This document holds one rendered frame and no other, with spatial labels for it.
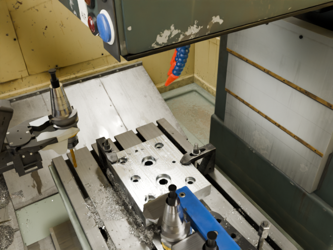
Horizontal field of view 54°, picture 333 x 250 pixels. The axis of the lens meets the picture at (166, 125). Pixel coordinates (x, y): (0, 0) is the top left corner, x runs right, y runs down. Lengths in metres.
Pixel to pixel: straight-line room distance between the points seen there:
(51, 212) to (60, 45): 0.82
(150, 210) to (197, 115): 1.38
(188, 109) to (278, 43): 1.11
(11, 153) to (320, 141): 0.83
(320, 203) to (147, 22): 0.99
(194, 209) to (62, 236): 0.72
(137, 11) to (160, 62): 1.74
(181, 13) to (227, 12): 0.06
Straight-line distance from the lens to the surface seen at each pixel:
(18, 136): 0.76
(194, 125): 1.93
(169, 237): 0.63
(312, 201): 1.24
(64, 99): 0.73
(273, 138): 1.21
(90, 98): 1.82
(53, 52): 1.79
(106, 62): 1.91
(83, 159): 1.29
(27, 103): 1.83
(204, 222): 0.65
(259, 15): 0.45
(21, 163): 0.76
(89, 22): 0.41
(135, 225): 1.05
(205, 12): 0.39
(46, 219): 1.51
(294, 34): 1.01
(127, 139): 1.34
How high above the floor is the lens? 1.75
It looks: 37 degrees down
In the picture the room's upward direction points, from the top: 2 degrees counter-clockwise
